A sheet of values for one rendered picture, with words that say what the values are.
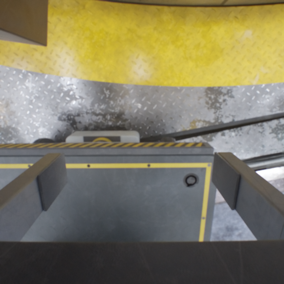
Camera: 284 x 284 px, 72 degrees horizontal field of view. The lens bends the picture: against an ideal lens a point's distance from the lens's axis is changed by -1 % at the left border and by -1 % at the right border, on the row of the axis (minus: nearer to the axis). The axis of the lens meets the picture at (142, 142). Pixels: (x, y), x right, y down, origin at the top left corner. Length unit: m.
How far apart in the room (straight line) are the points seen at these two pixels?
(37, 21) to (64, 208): 0.47
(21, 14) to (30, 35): 0.04
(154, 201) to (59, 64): 0.61
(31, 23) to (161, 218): 0.56
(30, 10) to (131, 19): 0.43
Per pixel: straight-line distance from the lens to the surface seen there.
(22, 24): 0.46
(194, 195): 0.59
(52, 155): 0.17
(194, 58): 0.83
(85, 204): 0.61
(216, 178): 0.17
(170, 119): 0.83
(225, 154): 0.16
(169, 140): 0.73
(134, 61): 0.81
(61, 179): 0.17
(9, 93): 0.97
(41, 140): 0.82
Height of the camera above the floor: 0.80
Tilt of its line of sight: 73 degrees down
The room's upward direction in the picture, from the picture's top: 180 degrees counter-clockwise
